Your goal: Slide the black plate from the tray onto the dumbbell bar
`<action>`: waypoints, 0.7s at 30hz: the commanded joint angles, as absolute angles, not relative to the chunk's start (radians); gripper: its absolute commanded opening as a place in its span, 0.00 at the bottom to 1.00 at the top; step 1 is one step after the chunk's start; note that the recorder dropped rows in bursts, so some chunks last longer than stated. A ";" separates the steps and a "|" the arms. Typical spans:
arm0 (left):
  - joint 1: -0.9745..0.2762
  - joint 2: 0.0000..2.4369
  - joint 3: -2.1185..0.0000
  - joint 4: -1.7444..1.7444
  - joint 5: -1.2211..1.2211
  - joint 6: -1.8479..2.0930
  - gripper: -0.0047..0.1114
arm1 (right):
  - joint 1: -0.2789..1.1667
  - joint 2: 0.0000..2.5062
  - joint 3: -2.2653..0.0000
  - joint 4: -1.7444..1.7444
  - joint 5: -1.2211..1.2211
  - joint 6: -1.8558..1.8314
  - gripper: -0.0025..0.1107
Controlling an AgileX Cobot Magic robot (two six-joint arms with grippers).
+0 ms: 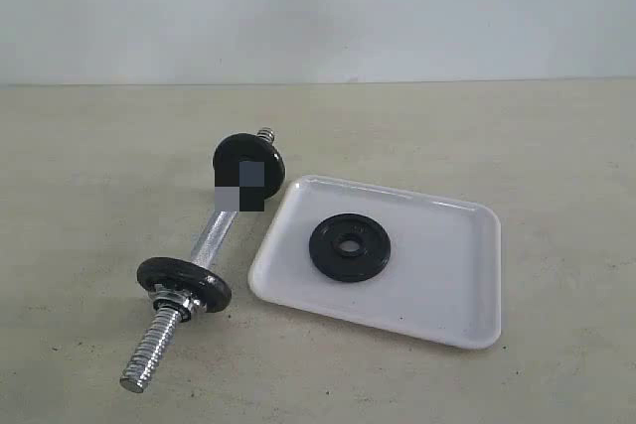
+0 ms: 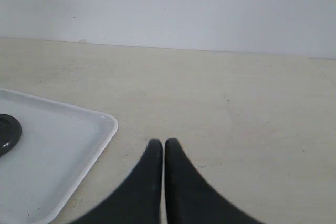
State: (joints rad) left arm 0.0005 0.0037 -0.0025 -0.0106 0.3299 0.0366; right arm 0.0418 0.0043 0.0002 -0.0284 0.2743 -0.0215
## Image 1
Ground black weight plate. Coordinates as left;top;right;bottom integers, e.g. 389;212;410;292
308;213;392;283
136;257;232;313
212;133;285;199

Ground chrome dumbbell bar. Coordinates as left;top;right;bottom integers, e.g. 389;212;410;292
119;127;275;393

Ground white rectangular plastic tray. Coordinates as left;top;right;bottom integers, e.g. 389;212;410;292
248;176;502;350

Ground chrome spinlock collar nut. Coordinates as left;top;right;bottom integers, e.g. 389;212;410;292
148;284;205;322

